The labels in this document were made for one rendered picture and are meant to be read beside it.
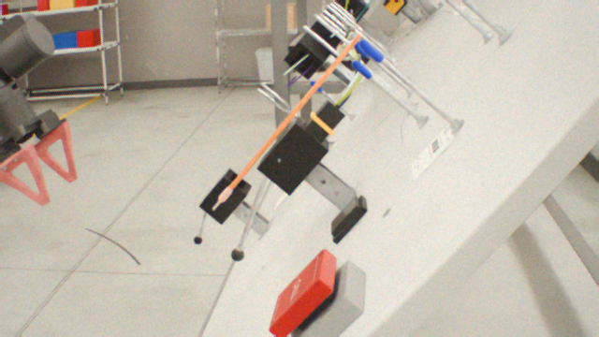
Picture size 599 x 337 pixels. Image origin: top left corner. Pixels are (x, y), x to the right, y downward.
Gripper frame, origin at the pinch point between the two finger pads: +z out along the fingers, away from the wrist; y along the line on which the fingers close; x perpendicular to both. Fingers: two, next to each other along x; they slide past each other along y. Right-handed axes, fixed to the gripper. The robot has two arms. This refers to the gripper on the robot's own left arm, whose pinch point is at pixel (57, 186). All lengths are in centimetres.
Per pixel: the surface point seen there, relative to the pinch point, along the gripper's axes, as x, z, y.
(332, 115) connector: -37.5, 7.6, -17.3
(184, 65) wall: 175, -10, 725
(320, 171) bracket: -33.8, 11.5, -17.4
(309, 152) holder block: -34.1, 9.2, -18.4
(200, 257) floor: 81, 75, 216
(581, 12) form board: -58, 7, -33
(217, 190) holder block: -14.1, 13.7, 13.1
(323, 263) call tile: -35, 12, -39
